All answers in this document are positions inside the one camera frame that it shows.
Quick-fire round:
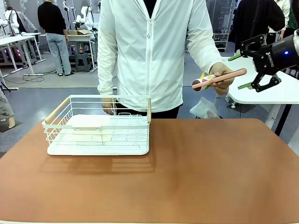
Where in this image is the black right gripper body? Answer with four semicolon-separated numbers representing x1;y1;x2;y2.
253;34;299;75

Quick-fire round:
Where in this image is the pink silicone spatula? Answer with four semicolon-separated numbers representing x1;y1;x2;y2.
192;68;248;90

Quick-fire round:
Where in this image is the colourful patterned paper cup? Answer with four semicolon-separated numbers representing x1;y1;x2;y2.
195;72;220;92

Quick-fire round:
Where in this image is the person's left forearm white sleeve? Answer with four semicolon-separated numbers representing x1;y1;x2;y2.
186;14;225;73

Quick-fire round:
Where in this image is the person's right forearm white sleeve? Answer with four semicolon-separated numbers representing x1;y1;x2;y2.
97;14;119;106

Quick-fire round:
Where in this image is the person's left hand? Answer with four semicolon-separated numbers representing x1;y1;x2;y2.
208;62;235;96

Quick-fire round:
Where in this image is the person's right hand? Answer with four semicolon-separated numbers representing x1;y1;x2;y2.
101;103;117;116

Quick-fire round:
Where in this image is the white rounded side table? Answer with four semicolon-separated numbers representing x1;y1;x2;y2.
221;56;299;137

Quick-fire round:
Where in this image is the bystander in black jacket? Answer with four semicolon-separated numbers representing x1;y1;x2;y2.
233;0;286;55

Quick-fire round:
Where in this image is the white storage shelf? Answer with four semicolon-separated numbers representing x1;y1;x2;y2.
213;0;234;52

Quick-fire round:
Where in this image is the clear plastic bag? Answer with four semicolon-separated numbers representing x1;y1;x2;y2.
189;97;221;119

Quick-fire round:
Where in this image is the person's white jacket torso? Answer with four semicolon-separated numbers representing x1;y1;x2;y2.
97;0;214;113

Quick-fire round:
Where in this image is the grey plastic step stool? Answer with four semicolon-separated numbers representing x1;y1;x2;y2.
74;52;92;73

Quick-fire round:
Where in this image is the open cardboard box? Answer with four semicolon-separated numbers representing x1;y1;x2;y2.
69;29;91;36

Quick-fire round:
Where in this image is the white plastic rack insert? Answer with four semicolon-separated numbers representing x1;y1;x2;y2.
67;114;117;131

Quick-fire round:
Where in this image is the bystander in black sweater, jeans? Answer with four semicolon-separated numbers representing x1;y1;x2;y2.
37;0;75;77

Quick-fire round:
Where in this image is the white desk with metal legs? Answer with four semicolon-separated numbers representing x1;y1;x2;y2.
0;32;47;91

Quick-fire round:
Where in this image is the seated bystander's leg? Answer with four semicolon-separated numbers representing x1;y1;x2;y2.
0;88;16;129

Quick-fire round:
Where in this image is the white wire dish rack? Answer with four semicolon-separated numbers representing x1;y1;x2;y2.
41;94;152;156

